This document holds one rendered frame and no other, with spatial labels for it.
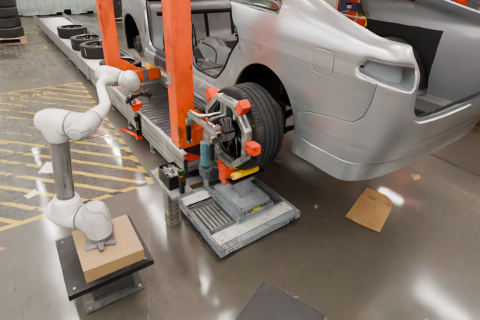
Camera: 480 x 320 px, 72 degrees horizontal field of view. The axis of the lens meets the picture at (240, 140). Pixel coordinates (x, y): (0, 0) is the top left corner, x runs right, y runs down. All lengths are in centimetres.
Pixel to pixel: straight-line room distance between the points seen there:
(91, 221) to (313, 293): 153
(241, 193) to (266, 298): 108
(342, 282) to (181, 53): 206
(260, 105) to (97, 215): 125
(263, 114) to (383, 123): 78
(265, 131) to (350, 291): 125
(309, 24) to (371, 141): 81
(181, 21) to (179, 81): 45
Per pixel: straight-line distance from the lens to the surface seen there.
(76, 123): 190
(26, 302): 275
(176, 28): 260
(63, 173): 214
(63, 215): 226
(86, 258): 228
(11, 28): 1032
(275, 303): 203
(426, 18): 376
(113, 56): 453
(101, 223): 219
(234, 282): 253
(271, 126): 234
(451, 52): 364
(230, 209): 283
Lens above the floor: 198
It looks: 28 degrees down
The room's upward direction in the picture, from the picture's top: 2 degrees clockwise
